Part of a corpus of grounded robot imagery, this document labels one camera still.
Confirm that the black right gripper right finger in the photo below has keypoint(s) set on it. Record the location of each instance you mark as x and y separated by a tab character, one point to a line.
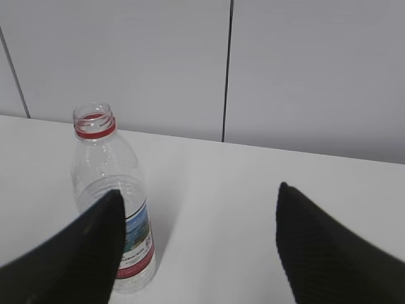
325	262

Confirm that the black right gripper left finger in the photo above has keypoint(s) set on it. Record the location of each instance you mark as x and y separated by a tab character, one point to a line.
78	265

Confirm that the clear plastic water bottle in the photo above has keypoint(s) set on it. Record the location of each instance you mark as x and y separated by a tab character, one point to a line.
105	161

